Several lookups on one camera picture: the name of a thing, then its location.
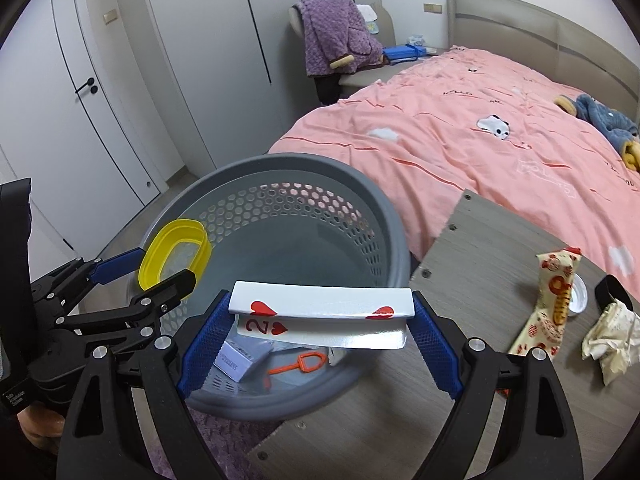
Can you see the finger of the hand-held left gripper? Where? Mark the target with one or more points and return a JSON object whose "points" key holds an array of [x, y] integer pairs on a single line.
{"points": [[150, 305], [117, 265]]}

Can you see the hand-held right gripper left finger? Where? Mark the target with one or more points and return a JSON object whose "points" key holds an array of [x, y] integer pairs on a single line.
{"points": [[200, 350]]}

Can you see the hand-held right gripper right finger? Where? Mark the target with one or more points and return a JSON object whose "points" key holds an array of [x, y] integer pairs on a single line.
{"points": [[435, 350]]}

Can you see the purple cardboard box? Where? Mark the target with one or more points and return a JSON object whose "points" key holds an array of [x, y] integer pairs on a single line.
{"points": [[240, 360]]}

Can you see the orange plastic scoop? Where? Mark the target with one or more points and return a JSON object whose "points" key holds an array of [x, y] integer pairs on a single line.
{"points": [[312, 362]]}

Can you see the playing card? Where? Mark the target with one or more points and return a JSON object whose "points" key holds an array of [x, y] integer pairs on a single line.
{"points": [[320, 305]]}

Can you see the grey perforated plastic basket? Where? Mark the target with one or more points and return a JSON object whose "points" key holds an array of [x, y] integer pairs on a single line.
{"points": [[300, 240]]}

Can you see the person's left hand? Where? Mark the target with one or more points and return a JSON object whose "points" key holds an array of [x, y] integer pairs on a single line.
{"points": [[42, 422]]}

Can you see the purple rug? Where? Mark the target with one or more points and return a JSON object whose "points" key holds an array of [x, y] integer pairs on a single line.
{"points": [[225, 445]]}

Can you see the cream printed snack wrapper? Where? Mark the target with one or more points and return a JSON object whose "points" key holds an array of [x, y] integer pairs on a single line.
{"points": [[547, 310]]}

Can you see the white plastic cap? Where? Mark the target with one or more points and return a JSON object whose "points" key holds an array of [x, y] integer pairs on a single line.
{"points": [[580, 295]]}

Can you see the white door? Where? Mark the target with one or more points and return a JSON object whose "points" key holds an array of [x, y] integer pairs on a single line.
{"points": [[60, 110]]}

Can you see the crumpled white paper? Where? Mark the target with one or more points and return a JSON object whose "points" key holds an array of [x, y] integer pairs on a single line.
{"points": [[615, 340]]}

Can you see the pink bed with duvet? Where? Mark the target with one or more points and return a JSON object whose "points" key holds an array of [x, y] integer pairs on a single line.
{"points": [[475, 160]]}

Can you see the white wardrobe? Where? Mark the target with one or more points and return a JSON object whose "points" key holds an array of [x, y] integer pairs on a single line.
{"points": [[225, 60]]}

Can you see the grey chair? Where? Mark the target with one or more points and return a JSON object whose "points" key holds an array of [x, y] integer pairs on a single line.
{"points": [[360, 80]]}

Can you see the blue long box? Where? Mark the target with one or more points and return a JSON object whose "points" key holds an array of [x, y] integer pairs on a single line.
{"points": [[400, 53]]}

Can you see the purple fleece robe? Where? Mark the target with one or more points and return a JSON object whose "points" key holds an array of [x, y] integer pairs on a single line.
{"points": [[330, 35]]}

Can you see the grey padded headboard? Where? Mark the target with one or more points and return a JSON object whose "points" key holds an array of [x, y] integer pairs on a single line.
{"points": [[525, 25]]}

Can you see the white bib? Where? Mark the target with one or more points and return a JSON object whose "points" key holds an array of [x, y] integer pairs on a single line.
{"points": [[369, 17]]}

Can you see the wall light switch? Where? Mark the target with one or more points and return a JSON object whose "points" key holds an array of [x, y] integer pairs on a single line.
{"points": [[110, 16]]}

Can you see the wall socket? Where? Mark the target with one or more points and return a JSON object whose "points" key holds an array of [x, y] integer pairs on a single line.
{"points": [[433, 7]]}

